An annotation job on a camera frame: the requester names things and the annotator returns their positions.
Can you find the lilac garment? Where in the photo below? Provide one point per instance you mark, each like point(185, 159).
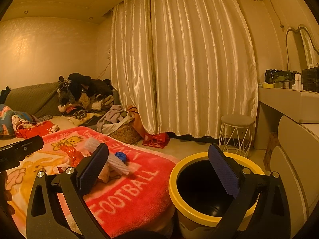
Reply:
point(113, 120)

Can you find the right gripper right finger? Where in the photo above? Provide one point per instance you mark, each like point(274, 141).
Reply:
point(271, 217)

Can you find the heart shaped mirror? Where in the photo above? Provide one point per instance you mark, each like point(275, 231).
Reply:
point(301, 49)

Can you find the orange cloth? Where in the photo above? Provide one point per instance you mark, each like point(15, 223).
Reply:
point(137, 122)

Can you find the red shiny wrapper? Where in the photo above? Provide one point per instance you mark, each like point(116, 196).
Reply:
point(74, 155)

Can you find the red patterned cloth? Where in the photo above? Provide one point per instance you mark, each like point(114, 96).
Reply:
point(29, 130)

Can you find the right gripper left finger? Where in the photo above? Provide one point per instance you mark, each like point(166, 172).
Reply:
point(45, 217)

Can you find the white wire frame stool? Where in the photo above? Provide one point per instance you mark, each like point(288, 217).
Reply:
point(235, 134)

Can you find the yellow rimmed trash bin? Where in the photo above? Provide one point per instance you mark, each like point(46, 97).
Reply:
point(199, 196)

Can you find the black storage box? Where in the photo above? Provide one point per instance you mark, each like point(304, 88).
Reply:
point(310, 79)

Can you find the cream satin curtain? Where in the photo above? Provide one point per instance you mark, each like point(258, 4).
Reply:
point(183, 63)

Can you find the pink football bear blanket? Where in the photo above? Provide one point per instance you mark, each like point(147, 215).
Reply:
point(139, 200)

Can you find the person's left hand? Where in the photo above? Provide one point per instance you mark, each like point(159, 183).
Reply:
point(6, 193)

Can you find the blue wrapper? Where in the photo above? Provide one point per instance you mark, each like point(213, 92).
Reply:
point(122, 156)

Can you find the patterned laundry basket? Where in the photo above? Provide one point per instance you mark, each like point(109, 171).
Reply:
point(126, 134)

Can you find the red plastic bag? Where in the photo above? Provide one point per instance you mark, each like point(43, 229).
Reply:
point(157, 140)

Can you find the white vanity dresser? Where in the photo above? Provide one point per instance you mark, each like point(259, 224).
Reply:
point(293, 116)

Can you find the pile of dark clothes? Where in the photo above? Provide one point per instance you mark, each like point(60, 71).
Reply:
point(82, 98)

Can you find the dark cosmetic bag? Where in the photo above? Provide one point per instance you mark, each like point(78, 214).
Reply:
point(275, 76)

